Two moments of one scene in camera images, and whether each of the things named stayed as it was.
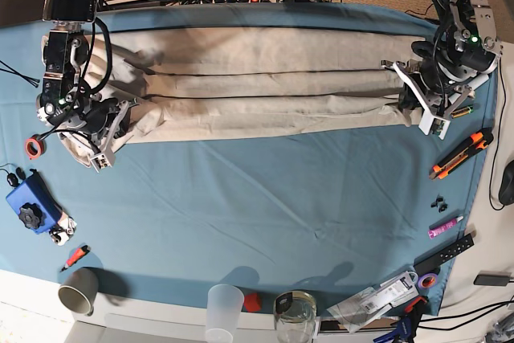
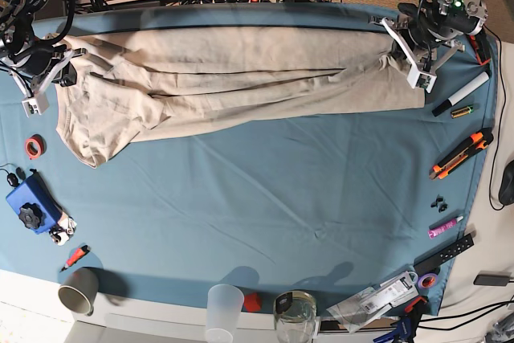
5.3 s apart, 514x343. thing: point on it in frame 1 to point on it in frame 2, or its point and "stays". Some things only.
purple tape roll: (428, 280) stays
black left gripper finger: (407, 100) to (397, 51)
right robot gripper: (91, 116) to (31, 57)
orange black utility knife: (478, 141) stays
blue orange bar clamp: (407, 325) stays
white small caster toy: (63, 230) stays
